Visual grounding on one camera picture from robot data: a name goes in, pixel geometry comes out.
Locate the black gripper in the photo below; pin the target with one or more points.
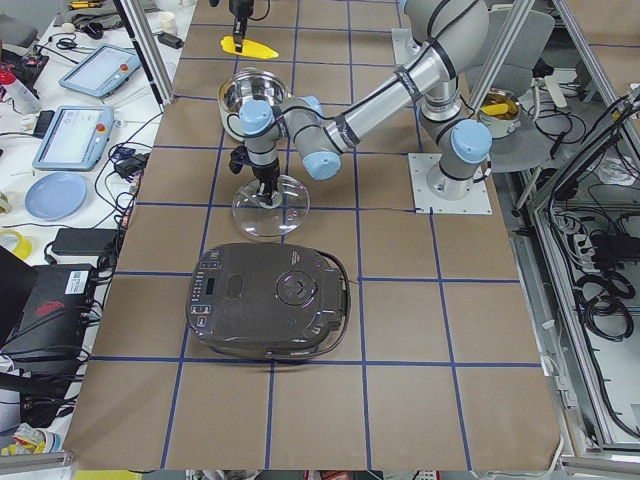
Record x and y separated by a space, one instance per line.
265 173
240 8

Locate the yellow plastic corn cob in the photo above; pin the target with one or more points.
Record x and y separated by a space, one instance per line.
249 49

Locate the glass pot lid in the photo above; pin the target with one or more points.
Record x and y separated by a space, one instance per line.
276 218

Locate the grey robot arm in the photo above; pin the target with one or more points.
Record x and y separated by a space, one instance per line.
450 34

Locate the pale green electric pot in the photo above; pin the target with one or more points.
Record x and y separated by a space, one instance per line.
249 83

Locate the black rice cooker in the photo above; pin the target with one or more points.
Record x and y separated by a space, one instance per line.
269 301

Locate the upper teach pendant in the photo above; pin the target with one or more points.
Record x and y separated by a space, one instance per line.
102 72

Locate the teach pendant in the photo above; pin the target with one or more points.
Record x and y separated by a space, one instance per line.
75 138
102 72

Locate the lower teach pendant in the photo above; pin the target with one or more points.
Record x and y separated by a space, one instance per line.
75 138

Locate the black power adapter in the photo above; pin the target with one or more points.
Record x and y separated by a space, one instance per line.
82 241

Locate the blue plate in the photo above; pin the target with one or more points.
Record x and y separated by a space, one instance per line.
56 196

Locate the yellow tape roll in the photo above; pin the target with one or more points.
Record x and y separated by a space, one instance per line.
15 243

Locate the bowl with yellow items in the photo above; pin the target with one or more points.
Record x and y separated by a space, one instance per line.
500 112

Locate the black red computer case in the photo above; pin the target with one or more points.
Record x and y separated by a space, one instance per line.
42 322

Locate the aluminium frame post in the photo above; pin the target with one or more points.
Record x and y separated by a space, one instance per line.
136 24

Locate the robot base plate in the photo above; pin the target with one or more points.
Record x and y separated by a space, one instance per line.
435 193

